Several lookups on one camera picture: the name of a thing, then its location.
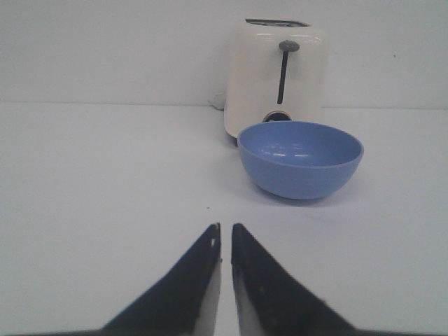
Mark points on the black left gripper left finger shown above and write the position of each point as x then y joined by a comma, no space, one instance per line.
184,300

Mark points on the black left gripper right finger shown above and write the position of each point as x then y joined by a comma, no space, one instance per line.
269,299

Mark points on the blue plastic bowl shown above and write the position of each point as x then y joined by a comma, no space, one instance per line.
299,160

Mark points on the white two-slot toaster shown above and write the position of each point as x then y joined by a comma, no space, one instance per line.
276,73

